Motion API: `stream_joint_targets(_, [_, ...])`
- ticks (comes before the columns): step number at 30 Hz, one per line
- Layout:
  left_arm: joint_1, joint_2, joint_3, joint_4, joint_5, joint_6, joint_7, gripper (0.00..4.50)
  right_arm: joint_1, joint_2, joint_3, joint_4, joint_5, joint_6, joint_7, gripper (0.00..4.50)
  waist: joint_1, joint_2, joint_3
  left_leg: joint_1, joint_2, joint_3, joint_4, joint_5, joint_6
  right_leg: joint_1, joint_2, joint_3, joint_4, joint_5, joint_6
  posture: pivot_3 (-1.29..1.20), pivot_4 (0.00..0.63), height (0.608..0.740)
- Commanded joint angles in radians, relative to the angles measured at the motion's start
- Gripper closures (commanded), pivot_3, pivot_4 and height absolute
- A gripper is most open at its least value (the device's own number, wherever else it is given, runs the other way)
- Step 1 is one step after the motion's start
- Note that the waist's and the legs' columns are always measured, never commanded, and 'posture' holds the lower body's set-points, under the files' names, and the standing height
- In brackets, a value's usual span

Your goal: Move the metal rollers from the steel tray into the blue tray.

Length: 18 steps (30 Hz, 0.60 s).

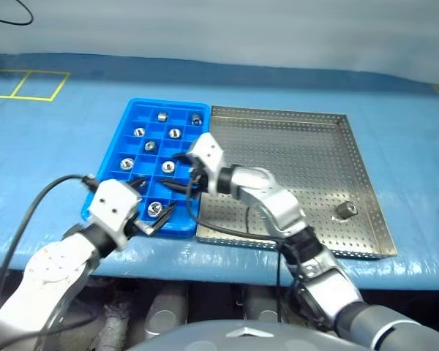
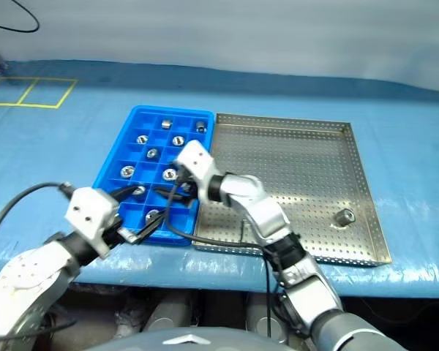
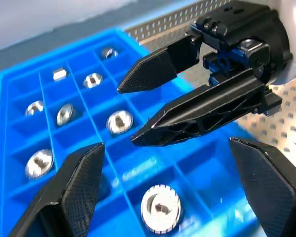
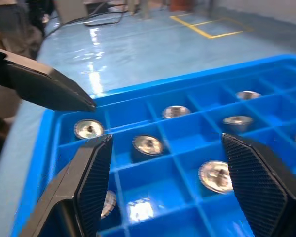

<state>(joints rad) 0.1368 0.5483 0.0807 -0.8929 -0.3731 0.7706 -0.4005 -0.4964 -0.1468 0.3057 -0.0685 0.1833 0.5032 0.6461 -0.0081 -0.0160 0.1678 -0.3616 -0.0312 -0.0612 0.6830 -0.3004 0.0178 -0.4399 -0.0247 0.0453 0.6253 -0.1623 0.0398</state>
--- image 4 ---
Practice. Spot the blue compartment tray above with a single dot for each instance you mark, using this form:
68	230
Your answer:
187	138

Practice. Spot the brown background object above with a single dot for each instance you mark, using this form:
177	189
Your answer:
182	5

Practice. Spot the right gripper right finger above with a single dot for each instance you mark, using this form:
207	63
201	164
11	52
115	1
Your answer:
256	187

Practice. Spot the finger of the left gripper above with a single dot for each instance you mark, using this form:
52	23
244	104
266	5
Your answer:
44	86

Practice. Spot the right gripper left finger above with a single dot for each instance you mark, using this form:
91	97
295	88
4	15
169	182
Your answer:
88	187

